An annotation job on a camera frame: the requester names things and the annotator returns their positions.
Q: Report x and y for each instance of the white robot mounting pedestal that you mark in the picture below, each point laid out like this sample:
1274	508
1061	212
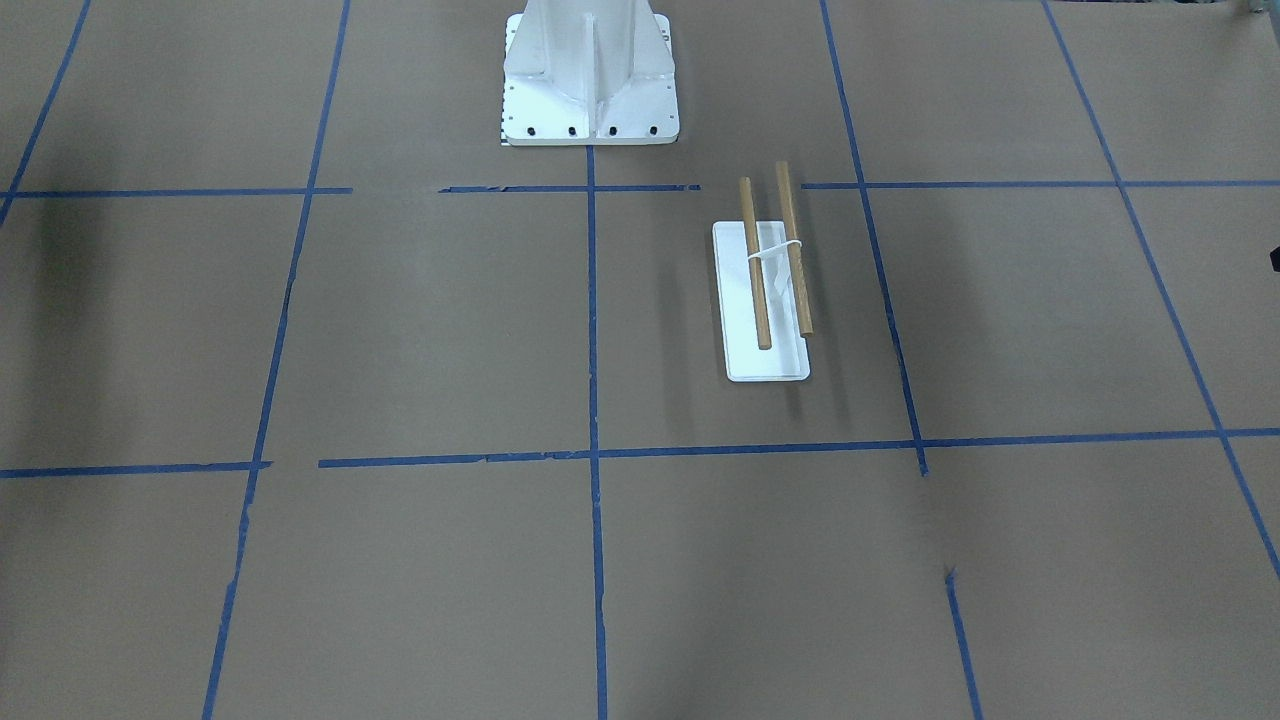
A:
579	73

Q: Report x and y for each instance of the wooden rack rod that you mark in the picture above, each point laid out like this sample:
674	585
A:
794	248
759	303

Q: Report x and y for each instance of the white towel rack base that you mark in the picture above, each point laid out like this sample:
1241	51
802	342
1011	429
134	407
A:
787	359

